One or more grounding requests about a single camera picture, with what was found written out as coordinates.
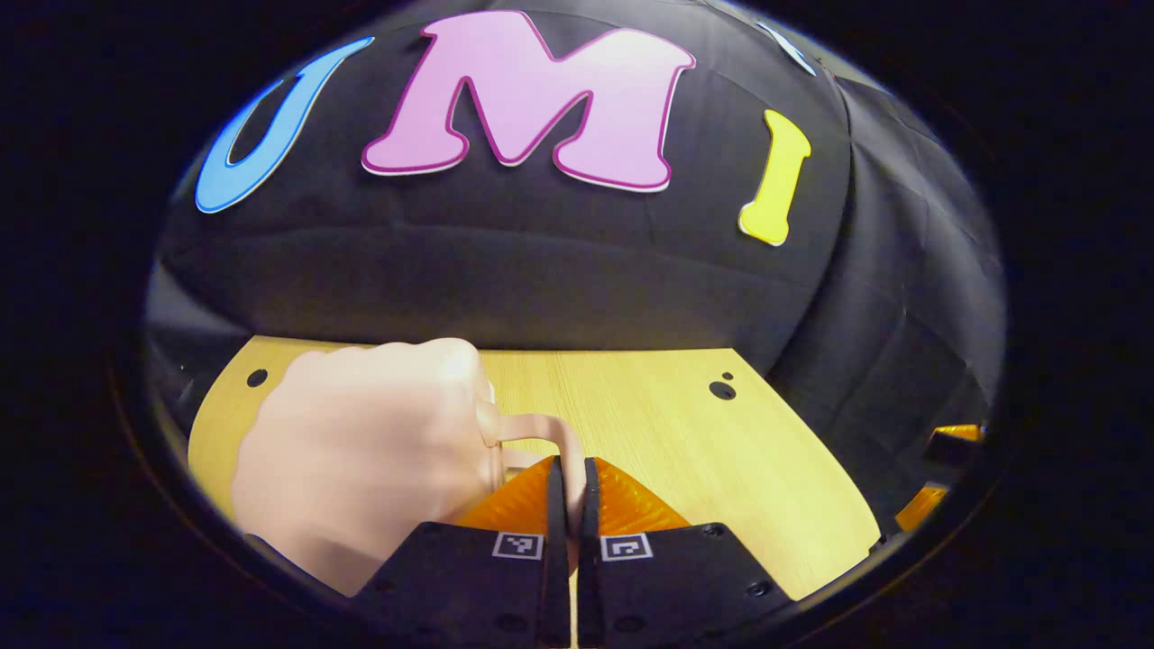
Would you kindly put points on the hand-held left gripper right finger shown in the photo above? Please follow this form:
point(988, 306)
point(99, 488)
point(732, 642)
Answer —
point(589, 559)

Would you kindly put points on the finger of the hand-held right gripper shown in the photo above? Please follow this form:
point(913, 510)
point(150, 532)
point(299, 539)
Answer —
point(921, 507)
point(957, 442)

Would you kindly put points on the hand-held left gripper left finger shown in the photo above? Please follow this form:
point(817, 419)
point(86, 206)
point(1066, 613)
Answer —
point(556, 559)

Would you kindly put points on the pink suitcase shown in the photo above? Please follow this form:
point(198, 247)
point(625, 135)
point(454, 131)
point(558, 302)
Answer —
point(361, 451)

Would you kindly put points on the black backdrop cloth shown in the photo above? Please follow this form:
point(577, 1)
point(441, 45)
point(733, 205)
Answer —
point(541, 261)

